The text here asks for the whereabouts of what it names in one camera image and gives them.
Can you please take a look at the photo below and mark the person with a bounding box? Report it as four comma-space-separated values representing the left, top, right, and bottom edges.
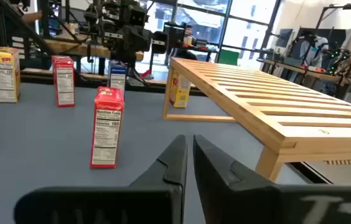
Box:
290, 29, 330, 68

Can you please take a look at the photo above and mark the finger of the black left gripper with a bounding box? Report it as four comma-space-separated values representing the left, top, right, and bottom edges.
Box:
151, 30, 169, 54

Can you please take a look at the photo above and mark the wooden table with robots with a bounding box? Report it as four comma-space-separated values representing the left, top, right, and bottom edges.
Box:
258, 58, 351, 86

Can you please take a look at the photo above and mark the wooden slatted shelf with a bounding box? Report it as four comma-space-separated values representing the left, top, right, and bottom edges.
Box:
162, 57, 351, 184

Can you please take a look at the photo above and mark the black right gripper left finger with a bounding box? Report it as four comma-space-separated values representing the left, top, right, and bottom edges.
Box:
13, 134, 189, 224

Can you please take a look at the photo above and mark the green panel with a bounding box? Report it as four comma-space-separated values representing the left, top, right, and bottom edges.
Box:
218, 49, 240, 66

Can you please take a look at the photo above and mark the wooden workbench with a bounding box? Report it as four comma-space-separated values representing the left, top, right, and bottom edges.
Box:
44, 39, 145, 62

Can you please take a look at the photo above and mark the black monitor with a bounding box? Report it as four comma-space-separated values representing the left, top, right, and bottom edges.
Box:
162, 22, 185, 49

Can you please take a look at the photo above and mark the red cereal box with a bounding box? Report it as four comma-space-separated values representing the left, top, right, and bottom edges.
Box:
51, 55, 76, 108
90, 86, 126, 169

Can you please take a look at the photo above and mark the blue Frosted Flakes cereal box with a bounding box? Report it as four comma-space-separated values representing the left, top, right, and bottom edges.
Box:
107, 60, 129, 99

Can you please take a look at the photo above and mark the yellow Corn Pops cereal box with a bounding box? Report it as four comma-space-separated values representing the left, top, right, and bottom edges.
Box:
169, 73, 192, 109
0, 46, 21, 103

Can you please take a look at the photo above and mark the blue-grey table mat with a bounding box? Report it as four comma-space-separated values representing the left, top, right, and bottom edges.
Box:
0, 82, 313, 224

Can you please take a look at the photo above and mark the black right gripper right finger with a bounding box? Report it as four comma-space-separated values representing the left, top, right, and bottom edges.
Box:
193, 134, 351, 224

